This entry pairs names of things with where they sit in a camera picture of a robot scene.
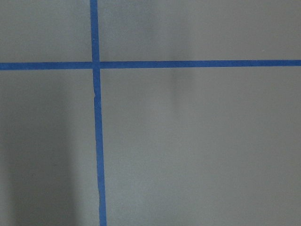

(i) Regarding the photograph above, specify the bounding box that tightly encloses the brown paper table cover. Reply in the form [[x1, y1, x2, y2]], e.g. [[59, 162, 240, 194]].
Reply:
[[0, 0, 301, 226]]

